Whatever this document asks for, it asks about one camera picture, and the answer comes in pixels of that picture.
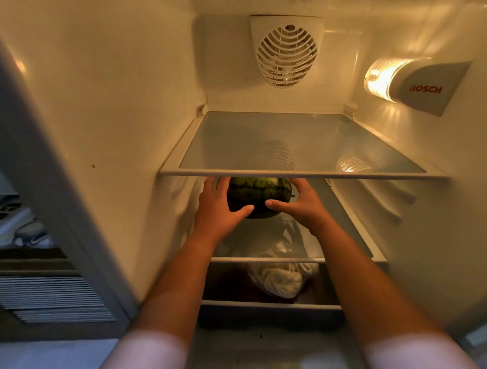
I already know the person's right hand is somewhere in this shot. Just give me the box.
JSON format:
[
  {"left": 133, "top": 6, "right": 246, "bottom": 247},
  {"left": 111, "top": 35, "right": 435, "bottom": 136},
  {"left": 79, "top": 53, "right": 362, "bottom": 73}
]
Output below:
[{"left": 265, "top": 178, "right": 330, "bottom": 235}]

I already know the person's left hand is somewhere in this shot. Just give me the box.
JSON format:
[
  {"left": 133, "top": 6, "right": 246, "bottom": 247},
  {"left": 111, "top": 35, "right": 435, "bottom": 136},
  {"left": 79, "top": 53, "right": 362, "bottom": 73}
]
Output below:
[{"left": 193, "top": 177, "right": 255, "bottom": 244}]

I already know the small green striped watermelon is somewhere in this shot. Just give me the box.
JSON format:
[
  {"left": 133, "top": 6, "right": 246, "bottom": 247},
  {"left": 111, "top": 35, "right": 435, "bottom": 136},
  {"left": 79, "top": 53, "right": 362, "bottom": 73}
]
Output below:
[{"left": 227, "top": 177, "right": 295, "bottom": 220}]

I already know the person's left forearm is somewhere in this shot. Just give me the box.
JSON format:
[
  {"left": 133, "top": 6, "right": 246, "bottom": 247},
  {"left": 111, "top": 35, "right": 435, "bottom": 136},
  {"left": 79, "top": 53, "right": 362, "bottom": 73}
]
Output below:
[{"left": 102, "top": 233, "right": 219, "bottom": 369}]

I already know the person's right forearm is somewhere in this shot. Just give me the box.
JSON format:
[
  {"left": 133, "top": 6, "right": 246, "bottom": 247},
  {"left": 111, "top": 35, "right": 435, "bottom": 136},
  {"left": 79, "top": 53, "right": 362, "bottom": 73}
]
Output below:
[{"left": 310, "top": 215, "right": 481, "bottom": 369}]

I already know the glass fridge shelf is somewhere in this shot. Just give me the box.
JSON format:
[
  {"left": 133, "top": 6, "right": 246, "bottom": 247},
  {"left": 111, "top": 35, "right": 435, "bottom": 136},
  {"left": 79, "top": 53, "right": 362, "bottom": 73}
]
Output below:
[
  {"left": 159, "top": 111, "right": 451, "bottom": 180},
  {"left": 210, "top": 179, "right": 388, "bottom": 264}
]

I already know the white plastic bag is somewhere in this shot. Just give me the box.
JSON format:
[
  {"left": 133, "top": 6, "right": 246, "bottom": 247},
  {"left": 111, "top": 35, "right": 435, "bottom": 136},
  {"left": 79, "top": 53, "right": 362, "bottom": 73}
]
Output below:
[{"left": 247, "top": 262, "right": 319, "bottom": 299}]

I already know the clear fridge drawer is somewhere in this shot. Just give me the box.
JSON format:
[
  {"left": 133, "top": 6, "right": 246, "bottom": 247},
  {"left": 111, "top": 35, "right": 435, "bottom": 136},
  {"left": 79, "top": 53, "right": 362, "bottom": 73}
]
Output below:
[{"left": 198, "top": 262, "right": 345, "bottom": 330}]

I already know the white fridge fan vent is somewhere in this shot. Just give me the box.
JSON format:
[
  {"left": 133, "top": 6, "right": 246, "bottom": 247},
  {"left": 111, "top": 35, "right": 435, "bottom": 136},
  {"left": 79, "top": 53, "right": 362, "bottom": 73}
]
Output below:
[{"left": 250, "top": 15, "right": 325, "bottom": 89}]

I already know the fridge lamp housing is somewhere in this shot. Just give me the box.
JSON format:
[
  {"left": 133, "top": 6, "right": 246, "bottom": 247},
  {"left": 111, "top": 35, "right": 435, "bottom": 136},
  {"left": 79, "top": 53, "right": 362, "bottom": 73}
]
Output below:
[{"left": 364, "top": 57, "right": 472, "bottom": 117}]

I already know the white fridge door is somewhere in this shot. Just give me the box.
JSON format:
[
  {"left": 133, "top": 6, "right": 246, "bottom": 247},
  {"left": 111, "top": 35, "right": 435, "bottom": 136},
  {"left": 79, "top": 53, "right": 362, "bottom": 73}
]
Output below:
[{"left": 0, "top": 38, "right": 138, "bottom": 320}]

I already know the white slatted vent panel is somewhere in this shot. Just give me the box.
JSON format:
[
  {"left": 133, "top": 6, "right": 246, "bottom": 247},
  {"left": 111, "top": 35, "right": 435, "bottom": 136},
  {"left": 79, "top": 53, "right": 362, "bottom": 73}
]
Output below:
[{"left": 0, "top": 275, "right": 116, "bottom": 324}]

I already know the white sneaker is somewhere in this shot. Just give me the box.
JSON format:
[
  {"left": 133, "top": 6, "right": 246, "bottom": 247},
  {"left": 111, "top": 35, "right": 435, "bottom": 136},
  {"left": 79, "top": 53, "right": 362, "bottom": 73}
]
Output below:
[{"left": 11, "top": 220, "right": 54, "bottom": 248}]

